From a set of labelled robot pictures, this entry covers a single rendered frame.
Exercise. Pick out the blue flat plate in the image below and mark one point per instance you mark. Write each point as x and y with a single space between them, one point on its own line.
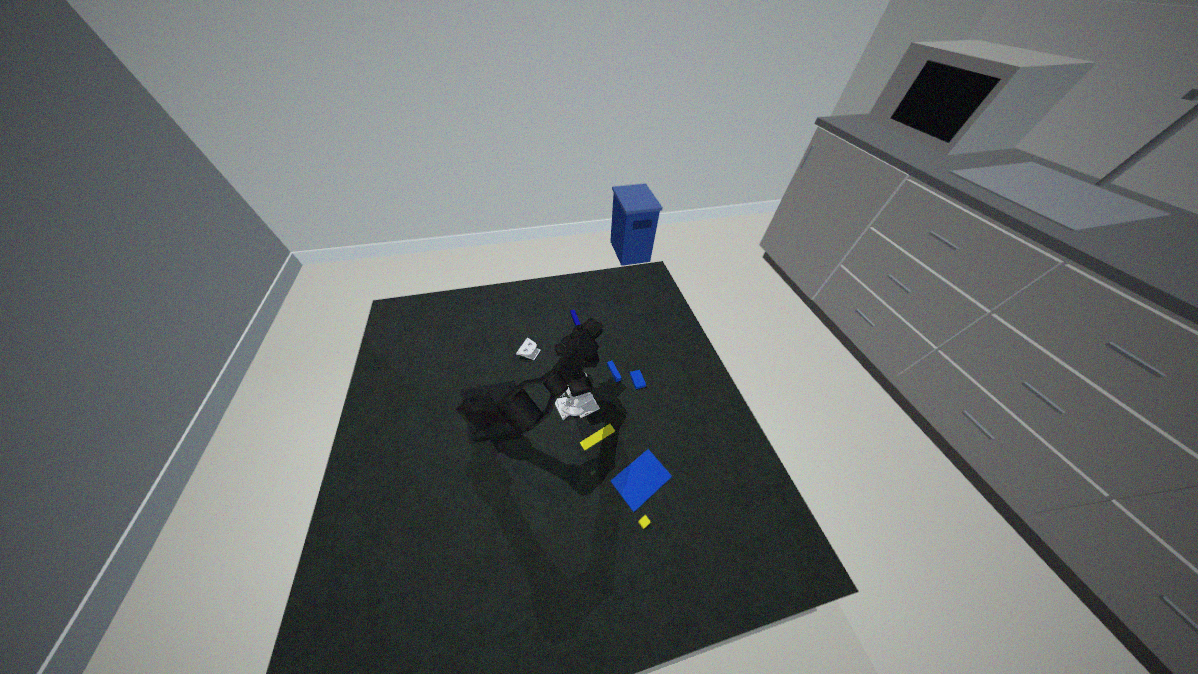
639 480

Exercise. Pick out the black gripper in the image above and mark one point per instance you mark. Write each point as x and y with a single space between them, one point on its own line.
579 384

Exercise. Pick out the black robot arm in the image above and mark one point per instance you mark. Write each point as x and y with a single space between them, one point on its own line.
579 349

